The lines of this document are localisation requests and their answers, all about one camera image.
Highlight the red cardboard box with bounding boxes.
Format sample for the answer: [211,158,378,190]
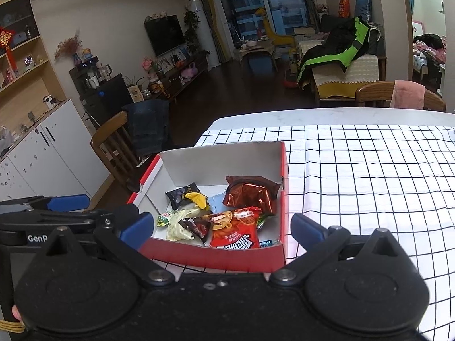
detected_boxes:
[127,141,288,274]

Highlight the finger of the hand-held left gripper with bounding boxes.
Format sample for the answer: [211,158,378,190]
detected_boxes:
[0,204,140,242]
[0,194,90,214]

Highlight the pink bag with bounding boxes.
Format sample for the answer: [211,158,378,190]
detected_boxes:
[179,62,198,79]

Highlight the television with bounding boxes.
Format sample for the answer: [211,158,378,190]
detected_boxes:
[144,15,186,58]

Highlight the orange red snack packet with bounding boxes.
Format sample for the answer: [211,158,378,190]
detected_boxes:
[232,207,264,226]

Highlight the glass balcony door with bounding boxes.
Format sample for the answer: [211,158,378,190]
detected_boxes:
[213,0,310,62]

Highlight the light blue snack packet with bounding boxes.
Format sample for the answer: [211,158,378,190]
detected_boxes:
[208,193,227,218]

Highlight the black drinks cabinet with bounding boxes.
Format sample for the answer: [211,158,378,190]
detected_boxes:
[69,61,134,122]

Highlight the yellow elastic band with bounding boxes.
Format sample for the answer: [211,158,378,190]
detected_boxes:
[0,320,25,334]

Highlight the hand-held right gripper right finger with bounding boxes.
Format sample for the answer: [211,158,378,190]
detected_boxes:
[269,213,409,286]

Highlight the yellow giraffe chair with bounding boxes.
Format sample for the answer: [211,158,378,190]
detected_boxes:
[256,6,296,49]

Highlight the checkered tablecloth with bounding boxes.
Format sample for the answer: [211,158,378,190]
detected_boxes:
[153,125,455,340]

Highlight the pink bed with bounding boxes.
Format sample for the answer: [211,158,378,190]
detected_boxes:
[412,21,447,86]

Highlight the wooden chair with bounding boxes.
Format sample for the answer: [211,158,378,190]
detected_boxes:
[90,111,143,193]
[355,81,447,112]

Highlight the pale yellow snack packet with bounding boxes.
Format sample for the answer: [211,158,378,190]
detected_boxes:
[167,207,202,242]

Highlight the dark red snack packet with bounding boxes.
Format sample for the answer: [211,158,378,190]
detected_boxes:
[225,175,282,216]

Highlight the pink towel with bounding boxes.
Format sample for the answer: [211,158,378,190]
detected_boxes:
[390,80,426,110]

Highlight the beige sofa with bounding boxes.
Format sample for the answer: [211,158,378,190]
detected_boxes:
[311,43,386,104]

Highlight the pink flower bouquet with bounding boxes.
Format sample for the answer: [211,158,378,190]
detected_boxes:
[142,56,159,79]

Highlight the black snack packet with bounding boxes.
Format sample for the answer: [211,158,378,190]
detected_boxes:
[165,182,200,210]

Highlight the dried flower vase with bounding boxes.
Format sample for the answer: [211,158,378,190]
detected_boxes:
[54,36,84,65]

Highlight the yellow curtain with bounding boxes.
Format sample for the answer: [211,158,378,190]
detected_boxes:
[199,0,228,63]

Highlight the green houseplant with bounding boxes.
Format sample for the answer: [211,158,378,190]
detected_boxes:
[183,7,202,56]

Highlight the blue cushion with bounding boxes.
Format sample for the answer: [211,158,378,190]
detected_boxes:
[355,0,373,18]

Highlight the wooden TV cabinet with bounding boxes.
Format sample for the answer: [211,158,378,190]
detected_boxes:
[153,55,211,104]

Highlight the wooden wall shelf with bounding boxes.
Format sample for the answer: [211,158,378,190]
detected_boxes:
[0,0,69,126]

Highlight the black green jacket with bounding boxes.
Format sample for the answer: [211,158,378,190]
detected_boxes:
[297,16,379,90]

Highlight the dark brown snack packet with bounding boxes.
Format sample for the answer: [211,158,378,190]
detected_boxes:
[178,216,212,244]

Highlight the white tower air conditioner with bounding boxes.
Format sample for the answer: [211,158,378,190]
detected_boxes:
[188,0,221,70]

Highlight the white cabinet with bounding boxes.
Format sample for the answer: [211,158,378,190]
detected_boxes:
[0,99,111,203]

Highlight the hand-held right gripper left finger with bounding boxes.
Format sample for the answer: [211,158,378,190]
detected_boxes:
[39,212,176,286]

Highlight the coffee table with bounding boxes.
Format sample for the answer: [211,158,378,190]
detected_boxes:
[239,41,276,66]

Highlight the blue jeans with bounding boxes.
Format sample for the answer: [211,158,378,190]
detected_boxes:
[123,99,171,158]

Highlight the red knot ornament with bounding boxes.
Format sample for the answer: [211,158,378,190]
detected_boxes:
[0,26,17,69]

